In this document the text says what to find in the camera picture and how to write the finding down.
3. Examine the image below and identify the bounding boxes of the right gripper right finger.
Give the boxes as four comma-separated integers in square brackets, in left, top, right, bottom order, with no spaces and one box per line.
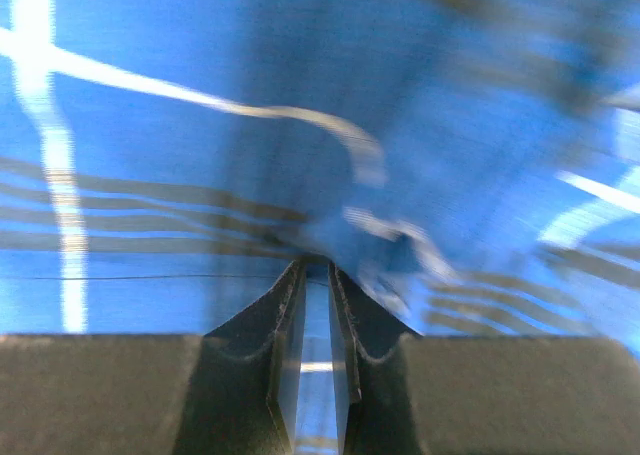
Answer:
[328,267,639,454]

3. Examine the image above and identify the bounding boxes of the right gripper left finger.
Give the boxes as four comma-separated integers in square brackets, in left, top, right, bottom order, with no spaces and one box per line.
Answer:
[1,261,306,454]

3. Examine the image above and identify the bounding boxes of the blue plaid long sleeve shirt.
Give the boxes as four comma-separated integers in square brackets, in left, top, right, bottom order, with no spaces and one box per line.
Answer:
[1,0,639,454]

